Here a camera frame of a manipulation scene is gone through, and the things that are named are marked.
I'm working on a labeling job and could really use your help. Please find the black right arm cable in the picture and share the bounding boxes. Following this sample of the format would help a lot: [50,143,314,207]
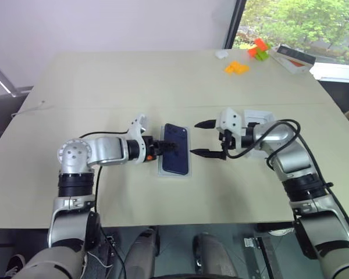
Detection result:
[224,118,349,228]

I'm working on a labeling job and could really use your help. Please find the thin white cable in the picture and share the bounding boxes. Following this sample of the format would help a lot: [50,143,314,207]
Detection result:
[10,99,55,119]

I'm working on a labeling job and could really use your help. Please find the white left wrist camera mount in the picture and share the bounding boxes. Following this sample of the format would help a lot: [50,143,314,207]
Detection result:
[124,113,151,167]

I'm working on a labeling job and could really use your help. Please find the green toy block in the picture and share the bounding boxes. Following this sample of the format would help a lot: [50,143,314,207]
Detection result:
[255,46,270,62]

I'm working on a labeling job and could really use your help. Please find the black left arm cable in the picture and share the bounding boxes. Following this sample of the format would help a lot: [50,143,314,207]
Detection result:
[77,130,132,216]

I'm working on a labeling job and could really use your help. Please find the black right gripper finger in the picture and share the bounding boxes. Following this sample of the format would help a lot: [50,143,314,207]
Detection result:
[190,148,228,160]
[194,120,218,130]

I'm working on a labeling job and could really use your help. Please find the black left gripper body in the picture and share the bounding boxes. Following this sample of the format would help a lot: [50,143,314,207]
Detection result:
[141,135,164,162]

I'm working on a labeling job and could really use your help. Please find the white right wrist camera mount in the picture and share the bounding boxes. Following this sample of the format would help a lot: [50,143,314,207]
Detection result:
[215,107,247,141]

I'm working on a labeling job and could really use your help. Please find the orange toy block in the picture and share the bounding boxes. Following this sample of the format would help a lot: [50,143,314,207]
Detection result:
[247,38,270,58]

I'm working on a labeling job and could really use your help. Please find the grey metal frame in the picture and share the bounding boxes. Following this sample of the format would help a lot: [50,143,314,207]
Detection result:
[0,54,34,98]

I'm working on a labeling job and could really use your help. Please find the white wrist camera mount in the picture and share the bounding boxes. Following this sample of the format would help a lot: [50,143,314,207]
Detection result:
[215,107,247,141]
[124,113,151,167]

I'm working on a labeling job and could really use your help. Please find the yellow toy blocks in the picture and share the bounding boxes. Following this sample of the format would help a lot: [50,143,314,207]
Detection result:
[224,60,251,76]

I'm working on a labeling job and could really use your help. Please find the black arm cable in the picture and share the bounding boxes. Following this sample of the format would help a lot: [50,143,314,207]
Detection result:
[224,118,349,228]
[77,130,132,216]

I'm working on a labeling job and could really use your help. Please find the dark rounded grey shape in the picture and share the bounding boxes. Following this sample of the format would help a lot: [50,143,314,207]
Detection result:
[124,226,161,279]
[193,231,237,279]

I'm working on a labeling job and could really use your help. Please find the black window frame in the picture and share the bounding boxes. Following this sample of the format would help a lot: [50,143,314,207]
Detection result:
[223,0,248,49]

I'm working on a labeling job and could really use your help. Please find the white box with black top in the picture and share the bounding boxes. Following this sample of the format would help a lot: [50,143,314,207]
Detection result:
[269,44,317,75]

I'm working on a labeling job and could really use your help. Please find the black and white shoe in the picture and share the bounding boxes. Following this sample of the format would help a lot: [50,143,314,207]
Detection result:
[5,253,27,277]

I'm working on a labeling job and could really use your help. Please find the dark blue smartphone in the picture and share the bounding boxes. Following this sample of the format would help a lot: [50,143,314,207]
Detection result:
[161,123,191,176]

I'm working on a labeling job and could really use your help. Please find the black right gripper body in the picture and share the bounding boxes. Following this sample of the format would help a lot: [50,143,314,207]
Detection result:
[217,129,240,160]

